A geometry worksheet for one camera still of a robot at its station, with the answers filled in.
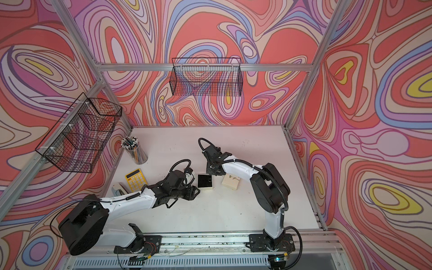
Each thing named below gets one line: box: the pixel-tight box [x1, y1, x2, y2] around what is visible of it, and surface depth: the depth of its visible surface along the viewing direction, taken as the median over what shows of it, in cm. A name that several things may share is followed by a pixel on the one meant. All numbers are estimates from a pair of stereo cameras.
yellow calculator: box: [124, 168, 148, 193], surface depth 95 cm
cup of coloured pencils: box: [120, 136, 149, 165], surface depth 93 cm
